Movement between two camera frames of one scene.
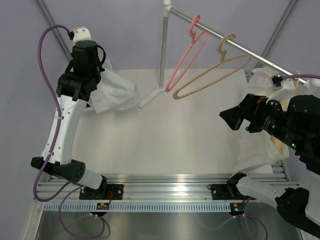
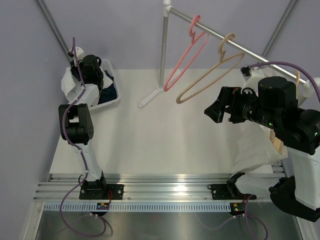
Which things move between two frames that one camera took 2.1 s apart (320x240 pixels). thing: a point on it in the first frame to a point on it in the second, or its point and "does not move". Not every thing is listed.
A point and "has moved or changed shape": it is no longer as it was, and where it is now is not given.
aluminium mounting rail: (167, 188) does not move
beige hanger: (220, 47) has moved or changed shape
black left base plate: (106, 192) does not move
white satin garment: (114, 92) has moved or changed shape
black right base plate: (224, 192) does not move
